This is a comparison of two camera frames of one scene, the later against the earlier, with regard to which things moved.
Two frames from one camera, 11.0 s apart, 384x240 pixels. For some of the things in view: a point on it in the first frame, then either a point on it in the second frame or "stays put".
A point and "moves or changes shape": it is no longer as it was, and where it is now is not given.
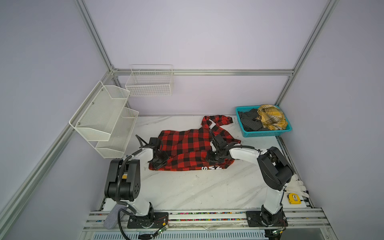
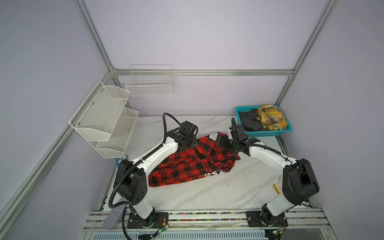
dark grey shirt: [248, 121] stays put
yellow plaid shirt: [272, 117] stays put
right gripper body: [214, 157] -> [229, 143]
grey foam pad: [112, 220] stays put
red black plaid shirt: [186, 149] moves or changes shape
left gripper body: [158, 162] -> [192, 143]
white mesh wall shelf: [103, 120] stays put
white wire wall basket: [147, 80] stays put
